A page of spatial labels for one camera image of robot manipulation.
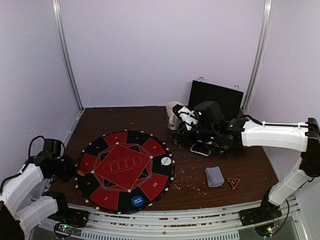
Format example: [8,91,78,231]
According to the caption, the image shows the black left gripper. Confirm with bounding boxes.
[49,154,78,183]

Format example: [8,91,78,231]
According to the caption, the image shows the white dealer button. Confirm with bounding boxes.
[160,156,173,166]

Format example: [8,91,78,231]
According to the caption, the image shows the blue small blind button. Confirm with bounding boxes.
[131,195,145,207]

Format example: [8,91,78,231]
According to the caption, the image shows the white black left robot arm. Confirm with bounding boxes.
[0,138,75,240]

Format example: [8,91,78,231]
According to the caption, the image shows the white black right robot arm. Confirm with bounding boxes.
[172,101,320,221]

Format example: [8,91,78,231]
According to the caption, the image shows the black poker chip case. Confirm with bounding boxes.
[174,79,245,157]

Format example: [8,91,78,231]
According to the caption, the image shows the cream ceramic mug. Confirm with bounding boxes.
[166,101,182,131]

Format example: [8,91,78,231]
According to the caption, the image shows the grey playing card deck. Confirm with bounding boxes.
[205,166,225,188]

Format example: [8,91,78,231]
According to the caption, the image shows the black red triangular token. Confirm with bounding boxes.
[226,177,241,191]

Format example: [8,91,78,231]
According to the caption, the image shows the round red black poker mat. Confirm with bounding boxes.
[75,129,176,214]

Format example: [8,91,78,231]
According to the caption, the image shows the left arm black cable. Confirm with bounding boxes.
[0,135,47,191]

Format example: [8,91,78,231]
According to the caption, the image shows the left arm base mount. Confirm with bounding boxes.
[48,199,89,228]

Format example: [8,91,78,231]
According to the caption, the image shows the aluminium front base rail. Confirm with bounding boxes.
[28,197,310,240]

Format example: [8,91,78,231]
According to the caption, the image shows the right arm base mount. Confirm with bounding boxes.
[239,205,283,226]

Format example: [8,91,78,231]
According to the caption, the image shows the right aluminium frame post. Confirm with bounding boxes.
[242,0,274,113]

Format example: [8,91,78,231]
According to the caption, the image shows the aluminium corner frame post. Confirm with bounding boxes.
[52,0,84,112]

